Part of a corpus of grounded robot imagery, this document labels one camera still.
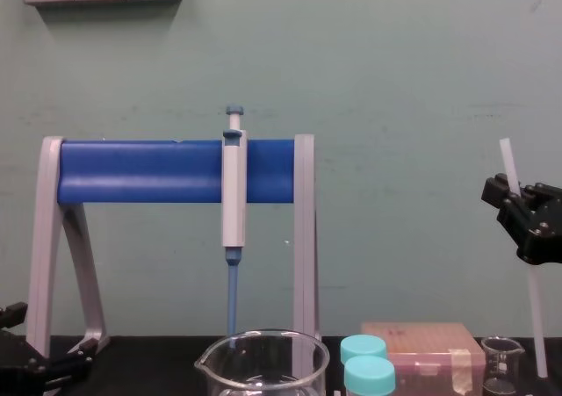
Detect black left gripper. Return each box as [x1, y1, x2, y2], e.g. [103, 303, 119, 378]
[0, 301, 96, 396]

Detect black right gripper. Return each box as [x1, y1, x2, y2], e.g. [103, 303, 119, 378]
[480, 172, 562, 266]

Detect white stirring rod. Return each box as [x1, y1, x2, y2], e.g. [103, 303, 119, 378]
[499, 137, 550, 379]

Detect pink pipette tip box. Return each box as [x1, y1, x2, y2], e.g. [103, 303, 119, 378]
[360, 321, 486, 396]

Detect small clear glass beaker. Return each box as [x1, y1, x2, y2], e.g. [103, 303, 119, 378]
[479, 335, 525, 396]

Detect beige tape strip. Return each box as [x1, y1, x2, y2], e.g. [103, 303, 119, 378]
[449, 347, 473, 393]

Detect grey blue pipette stand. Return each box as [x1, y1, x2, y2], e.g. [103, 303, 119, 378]
[25, 133, 323, 363]

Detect teal capped clear bottle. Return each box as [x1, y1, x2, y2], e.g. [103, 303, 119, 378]
[343, 355, 397, 396]
[340, 334, 389, 367]

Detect white blue pipette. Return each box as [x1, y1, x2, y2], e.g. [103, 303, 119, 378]
[221, 104, 249, 350]

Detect large clear glass beaker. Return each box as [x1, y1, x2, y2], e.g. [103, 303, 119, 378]
[194, 328, 331, 396]

